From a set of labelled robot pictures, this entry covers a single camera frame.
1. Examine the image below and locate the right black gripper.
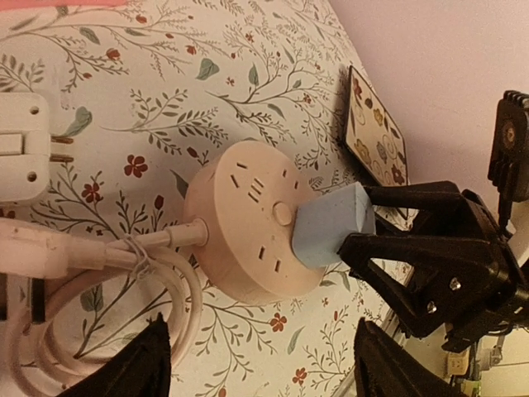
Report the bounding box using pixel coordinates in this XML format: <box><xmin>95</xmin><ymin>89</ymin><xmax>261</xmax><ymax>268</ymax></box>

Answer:
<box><xmin>338</xmin><ymin>181</ymin><xmax>528</xmax><ymax>352</ymax></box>

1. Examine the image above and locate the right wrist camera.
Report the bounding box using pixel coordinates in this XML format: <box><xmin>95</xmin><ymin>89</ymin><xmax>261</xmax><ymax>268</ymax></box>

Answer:
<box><xmin>488</xmin><ymin>90</ymin><xmax>528</xmax><ymax>223</ymax></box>

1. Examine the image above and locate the pink power strip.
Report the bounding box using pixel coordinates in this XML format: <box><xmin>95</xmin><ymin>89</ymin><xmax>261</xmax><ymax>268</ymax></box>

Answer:
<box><xmin>50</xmin><ymin>0</ymin><xmax>127</xmax><ymax>7</ymax></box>

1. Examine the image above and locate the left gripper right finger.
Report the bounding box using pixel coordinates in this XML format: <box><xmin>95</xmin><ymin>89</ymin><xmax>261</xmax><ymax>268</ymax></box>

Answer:
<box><xmin>354</xmin><ymin>318</ymin><xmax>463</xmax><ymax>397</ymax></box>

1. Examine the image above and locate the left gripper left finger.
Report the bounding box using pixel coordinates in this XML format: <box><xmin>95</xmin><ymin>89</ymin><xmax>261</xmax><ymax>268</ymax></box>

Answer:
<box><xmin>61</xmin><ymin>314</ymin><xmax>171</xmax><ymax>397</ymax></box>

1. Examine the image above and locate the round pink socket hub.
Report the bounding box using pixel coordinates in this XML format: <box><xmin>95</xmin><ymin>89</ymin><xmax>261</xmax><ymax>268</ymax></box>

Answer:
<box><xmin>183</xmin><ymin>141</ymin><xmax>324</xmax><ymax>305</ymax></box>

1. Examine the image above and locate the floral square tray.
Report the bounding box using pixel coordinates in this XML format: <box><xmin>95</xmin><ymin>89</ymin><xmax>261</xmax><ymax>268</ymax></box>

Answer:
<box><xmin>341</xmin><ymin>65</ymin><xmax>409</xmax><ymax>187</ymax></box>

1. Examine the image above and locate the white cable plug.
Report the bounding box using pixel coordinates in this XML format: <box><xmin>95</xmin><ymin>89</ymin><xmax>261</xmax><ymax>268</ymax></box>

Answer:
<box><xmin>1</xmin><ymin>218</ymin><xmax>107</xmax><ymax>324</ymax></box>

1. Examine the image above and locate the white plug adapter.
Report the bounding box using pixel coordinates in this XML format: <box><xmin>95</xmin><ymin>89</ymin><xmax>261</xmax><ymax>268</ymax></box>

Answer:
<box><xmin>1</xmin><ymin>93</ymin><xmax>74</xmax><ymax>206</ymax></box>

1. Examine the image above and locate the light blue plug adapter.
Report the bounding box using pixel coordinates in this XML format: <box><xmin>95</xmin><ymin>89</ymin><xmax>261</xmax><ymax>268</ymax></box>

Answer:
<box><xmin>291</xmin><ymin>182</ymin><xmax>375</xmax><ymax>270</ymax></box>

